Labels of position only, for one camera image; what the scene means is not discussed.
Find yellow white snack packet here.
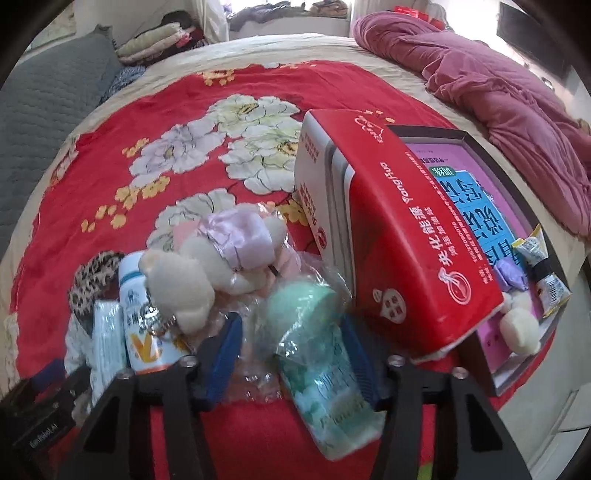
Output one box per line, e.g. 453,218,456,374
511,223,572,318

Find green white tissue pack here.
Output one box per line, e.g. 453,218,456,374
279,328,385,461

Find purple bow plush toy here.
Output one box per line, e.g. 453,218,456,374
493,257,541,356

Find grey quilted headboard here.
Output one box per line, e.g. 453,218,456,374
1,25,122,251

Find blue patterned pillow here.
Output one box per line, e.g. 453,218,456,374
100,66,146,103

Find white curtain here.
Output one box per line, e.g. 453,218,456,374
193,0,229,44

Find pink lid tray box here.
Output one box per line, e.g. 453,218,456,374
391,126,565,397

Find small white tissue pack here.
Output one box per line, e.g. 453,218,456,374
90,300,127,405

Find red bags on rack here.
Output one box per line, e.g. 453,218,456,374
393,3,447,24

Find clothes on window sill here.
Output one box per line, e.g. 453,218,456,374
228,1,349,23

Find red floral blanket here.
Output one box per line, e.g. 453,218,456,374
6,60,454,479

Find white supplement bottle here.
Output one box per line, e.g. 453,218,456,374
118,251,189,374

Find wall mounted black television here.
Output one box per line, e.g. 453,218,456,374
497,1,572,80

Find pink item in plastic bag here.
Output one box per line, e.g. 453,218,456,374
193,294,281,409

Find pink crumpled quilt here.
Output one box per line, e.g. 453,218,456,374
353,11,590,238

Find beige bed sheet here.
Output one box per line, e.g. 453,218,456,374
0,32,591,467

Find leopard print scrunchie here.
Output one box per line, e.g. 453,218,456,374
68,250,124,321

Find green sponge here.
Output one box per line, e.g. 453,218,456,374
256,277,349,364

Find red cardboard box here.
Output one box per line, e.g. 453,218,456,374
294,109,503,363

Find folded blankets stack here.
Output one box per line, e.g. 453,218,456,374
116,10,208,67

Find pink bow plush toy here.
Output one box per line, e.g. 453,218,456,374
139,203,297,335

